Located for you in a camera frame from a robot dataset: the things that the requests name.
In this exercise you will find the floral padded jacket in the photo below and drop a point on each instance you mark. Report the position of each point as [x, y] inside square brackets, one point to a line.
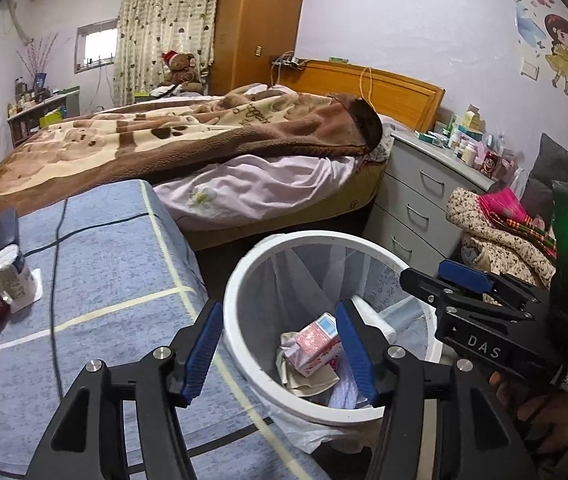
[509, 255]

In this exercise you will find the row of cosmetic bottles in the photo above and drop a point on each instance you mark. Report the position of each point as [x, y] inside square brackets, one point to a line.
[26, 97]

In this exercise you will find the pink striped cloth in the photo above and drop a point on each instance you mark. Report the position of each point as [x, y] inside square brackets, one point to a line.
[506, 210]

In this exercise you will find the grey padded cushion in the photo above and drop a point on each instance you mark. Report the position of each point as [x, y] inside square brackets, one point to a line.
[559, 165]

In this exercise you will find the cluster of medicine bottles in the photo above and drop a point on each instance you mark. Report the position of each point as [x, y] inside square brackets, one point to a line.
[469, 145]

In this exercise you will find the wooden wardrobe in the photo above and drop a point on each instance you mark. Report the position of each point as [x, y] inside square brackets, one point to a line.
[259, 15]

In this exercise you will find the wooden bed headboard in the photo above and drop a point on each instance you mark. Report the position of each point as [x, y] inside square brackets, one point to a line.
[399, 95]

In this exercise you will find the power strip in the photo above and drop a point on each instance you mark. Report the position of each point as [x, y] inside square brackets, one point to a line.
[289, 61]

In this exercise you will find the heart print curtain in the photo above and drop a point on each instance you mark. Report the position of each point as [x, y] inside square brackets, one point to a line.
[164, 35]

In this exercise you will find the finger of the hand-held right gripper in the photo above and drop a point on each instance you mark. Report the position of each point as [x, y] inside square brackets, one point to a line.
[424, 285]
[464, 272]

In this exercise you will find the lilac foam net sleeve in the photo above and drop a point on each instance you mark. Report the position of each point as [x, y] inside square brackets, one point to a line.
[344, 390]

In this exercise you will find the pink and white carton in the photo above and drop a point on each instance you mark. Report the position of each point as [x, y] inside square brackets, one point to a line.
[314, 347]

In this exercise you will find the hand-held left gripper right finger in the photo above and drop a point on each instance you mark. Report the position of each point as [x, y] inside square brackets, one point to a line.
[356, 355]

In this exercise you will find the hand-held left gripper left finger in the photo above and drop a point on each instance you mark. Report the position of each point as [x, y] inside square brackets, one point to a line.
[204, 350]

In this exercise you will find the white wall socket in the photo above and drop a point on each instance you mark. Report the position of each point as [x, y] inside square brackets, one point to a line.
[529, 69]

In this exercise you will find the pale pink bedsheet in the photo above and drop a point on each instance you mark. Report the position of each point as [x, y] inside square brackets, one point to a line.
[264, 185]

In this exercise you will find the small white cup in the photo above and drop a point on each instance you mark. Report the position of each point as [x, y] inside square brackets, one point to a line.
[14, 282]

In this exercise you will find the dark wooden shelf unit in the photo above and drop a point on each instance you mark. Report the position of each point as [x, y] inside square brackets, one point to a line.
[29, 127]

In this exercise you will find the white round waste bin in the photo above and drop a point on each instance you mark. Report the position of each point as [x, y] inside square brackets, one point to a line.
[251, 360]

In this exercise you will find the crumpled beige paper bag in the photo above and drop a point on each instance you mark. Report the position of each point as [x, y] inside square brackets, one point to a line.
[309, 385]

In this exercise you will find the grey drawer dresser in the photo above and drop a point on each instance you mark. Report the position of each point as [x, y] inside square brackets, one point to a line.
[414, 195]

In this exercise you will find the brown paw print blanket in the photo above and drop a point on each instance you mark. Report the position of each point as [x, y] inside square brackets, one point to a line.
[164, 135]

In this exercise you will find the dark blue glasses case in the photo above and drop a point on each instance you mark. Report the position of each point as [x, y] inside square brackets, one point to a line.
[8, 230]

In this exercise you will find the green flat box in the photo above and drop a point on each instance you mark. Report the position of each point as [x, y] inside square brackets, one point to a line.
[146, 93]

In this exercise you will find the wrapped air conditioner pipe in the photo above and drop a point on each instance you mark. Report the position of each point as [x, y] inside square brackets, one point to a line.
[20, 20]

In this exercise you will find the floral pillow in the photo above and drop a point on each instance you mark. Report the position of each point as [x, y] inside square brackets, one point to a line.
[381, 142]

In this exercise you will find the brown teddy bear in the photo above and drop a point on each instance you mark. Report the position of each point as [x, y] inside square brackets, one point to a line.
[181, 72]

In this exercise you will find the small barred window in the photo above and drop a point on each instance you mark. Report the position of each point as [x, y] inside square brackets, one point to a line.
[98, 45]

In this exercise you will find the blue vase with branches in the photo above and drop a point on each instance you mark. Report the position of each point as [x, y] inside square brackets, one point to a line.
[39, 80]

